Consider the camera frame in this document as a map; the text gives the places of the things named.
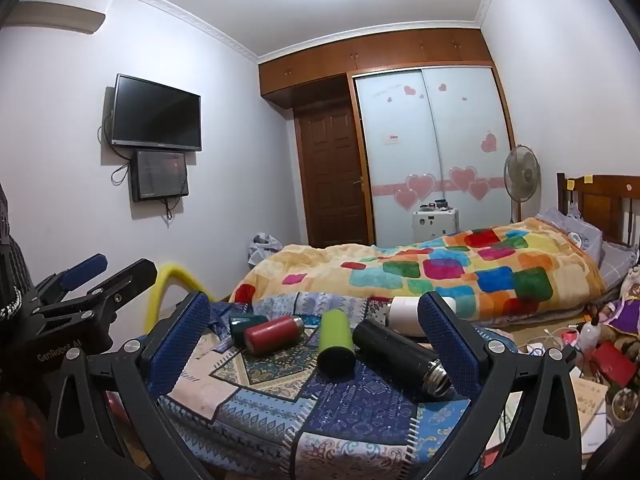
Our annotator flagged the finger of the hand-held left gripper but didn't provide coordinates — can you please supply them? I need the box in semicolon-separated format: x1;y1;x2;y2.
85;258;159;322
34;254;109;307

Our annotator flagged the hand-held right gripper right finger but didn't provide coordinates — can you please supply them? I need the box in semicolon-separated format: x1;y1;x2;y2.
415;290;586;480

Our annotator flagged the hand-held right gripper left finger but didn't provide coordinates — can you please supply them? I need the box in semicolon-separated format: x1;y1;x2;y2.
46;290;221;480

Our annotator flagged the white cup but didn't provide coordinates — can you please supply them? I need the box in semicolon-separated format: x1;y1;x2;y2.
387;296;458;337

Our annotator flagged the black insulated cup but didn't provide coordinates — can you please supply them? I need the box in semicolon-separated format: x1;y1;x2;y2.
351;319;454;402

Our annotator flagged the dark green cup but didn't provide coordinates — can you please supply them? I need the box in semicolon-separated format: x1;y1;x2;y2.
229;314;271;352

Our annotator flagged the red cup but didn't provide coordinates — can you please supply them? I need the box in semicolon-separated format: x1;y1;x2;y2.
243;315;305;359

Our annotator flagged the lime green cup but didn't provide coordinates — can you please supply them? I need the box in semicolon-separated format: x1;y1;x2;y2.
317;310;357;377

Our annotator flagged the yellow curved tube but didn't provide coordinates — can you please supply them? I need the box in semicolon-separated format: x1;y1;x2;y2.
144;261;214;334

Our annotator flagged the colourful patchwork blanket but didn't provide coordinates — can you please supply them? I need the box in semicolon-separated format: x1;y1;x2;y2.
227;227;609;329

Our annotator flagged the blue patterned cloth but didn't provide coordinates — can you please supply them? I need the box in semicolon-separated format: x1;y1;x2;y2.
155;290;517;480

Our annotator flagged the small white cabinet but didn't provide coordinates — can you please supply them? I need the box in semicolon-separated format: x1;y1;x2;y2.
412;207;460;242

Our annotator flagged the grey cloth pile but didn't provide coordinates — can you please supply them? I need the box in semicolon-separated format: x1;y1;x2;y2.
247;232;284;267

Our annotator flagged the clear plastic bottle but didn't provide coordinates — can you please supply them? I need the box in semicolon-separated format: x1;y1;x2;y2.
577;314;604;357

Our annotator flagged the beige paper booklet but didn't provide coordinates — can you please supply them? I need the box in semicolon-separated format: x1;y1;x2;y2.
569;374;612;427

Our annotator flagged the red box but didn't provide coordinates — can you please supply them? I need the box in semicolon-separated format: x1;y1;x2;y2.
590;340;639;389

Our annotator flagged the grey pillow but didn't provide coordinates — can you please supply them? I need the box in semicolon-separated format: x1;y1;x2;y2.
534;207;604;267

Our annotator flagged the purple dressed doll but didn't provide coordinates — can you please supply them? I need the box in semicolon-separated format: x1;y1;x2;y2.
587;266;640;337

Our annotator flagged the grey checkered bed sheet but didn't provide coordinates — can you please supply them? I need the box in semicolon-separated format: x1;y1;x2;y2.
597;240;640;288

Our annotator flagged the standing fan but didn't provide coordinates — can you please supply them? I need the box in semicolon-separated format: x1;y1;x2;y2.
503;144;542;224

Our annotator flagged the sliding wardrobe with heart stickers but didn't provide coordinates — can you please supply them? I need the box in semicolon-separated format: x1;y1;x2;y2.
352;64;517;249

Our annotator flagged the brown wooden door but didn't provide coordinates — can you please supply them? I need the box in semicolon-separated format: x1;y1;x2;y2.
294;105;372;249

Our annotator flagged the wooden bed headboard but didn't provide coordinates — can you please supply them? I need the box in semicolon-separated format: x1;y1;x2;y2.
556;172;640;252

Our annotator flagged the white air conditioner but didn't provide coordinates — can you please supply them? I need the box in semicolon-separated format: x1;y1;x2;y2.
0;0;119;36

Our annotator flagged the wooden overhead cabinet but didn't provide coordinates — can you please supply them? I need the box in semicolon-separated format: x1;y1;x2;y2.
258;27;497;109

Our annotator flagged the black monitor cable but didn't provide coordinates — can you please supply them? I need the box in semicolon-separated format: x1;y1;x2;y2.
110;161;134;187

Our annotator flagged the small wall monitor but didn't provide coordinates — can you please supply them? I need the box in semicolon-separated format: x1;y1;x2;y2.
130;150;190;203

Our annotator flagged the black television cable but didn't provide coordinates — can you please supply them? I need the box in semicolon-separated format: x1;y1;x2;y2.
98;87;117;147

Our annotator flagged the wall-mounted television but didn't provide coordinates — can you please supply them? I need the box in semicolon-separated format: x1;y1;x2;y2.
111;74;203;153

